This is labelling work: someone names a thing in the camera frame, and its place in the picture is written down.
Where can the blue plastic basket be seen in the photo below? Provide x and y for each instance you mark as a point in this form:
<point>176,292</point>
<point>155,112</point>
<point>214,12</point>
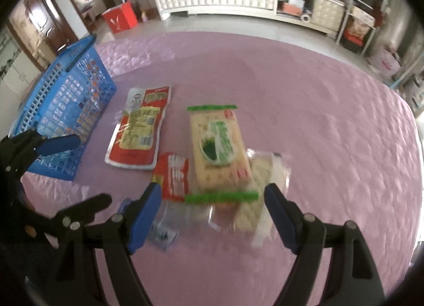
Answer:
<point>76,101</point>

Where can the red cardboard box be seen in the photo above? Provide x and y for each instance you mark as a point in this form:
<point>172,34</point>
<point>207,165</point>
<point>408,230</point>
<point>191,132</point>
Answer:
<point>120,17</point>

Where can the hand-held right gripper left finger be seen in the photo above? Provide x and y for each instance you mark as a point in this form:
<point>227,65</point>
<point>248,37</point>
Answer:
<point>145,220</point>

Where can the white metal shelf rack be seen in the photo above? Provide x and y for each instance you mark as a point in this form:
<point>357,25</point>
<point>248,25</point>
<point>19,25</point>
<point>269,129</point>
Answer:
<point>361,14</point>

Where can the pink quilted tablecloth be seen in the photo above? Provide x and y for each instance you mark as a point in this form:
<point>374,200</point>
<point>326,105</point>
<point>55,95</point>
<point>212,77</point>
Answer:
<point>298,110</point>

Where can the orange box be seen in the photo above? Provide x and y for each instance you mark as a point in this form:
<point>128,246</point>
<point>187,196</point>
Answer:
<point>292,9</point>

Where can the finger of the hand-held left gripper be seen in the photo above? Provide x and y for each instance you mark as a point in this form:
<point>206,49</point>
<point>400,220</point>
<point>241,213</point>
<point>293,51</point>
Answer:
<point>86,208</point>
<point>59,144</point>

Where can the beige green-edged cracker packet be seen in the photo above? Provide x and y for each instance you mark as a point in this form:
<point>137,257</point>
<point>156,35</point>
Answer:
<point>215,147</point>

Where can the red and white snack pouch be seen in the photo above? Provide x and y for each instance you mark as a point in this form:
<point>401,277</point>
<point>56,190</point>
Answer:
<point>139,127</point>

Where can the dark wooden door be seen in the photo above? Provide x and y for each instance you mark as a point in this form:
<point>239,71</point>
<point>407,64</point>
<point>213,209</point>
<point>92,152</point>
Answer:
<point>39,24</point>

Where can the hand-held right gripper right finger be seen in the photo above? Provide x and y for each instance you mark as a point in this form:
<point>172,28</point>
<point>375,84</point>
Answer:
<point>281,216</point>

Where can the clear cracker packet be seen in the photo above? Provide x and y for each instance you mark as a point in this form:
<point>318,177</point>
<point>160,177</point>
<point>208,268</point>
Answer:
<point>251,220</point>

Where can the paper towel roll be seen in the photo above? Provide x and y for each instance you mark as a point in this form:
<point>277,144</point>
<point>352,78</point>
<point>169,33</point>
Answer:
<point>305,17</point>

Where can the clear bluish snack packet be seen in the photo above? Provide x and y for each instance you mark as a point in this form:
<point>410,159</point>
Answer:
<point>165,235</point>

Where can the small red snack packet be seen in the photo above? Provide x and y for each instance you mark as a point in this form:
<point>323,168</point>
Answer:
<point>174,177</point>

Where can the pink and white plastic bag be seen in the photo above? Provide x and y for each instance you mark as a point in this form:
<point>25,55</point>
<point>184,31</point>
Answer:
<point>386,62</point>

